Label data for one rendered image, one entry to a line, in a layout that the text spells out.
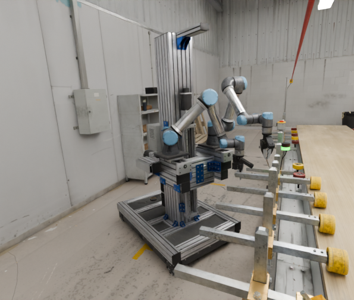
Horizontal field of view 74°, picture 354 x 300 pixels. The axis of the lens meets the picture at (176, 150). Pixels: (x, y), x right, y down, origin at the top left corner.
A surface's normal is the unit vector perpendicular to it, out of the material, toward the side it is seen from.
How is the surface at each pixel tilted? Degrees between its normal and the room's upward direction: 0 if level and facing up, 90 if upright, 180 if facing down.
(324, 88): 90
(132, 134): 90
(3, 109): 90
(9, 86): 90
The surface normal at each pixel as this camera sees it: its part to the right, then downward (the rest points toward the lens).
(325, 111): -0.43, 0.23
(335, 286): -0.05, -0.97
